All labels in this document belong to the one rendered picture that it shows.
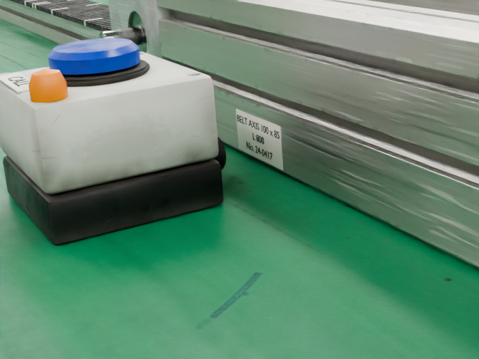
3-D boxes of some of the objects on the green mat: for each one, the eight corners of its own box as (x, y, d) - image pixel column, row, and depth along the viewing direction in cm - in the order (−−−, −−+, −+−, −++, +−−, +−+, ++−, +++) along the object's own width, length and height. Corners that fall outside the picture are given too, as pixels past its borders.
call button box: (7, 195, 42) (-14, 68, 40) (187, 156, 46) (176, 39, 44) (53, 248, 35) (30, 99, 33) (259, 196, 39) (250, 60, 37)
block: (85, 99, 61) (68, -39, 57) (241, 72, 66) (232, -57, 63) (132, 125, 53) (114, -33, 50) (304, 92, 58) (297, -54, 55)
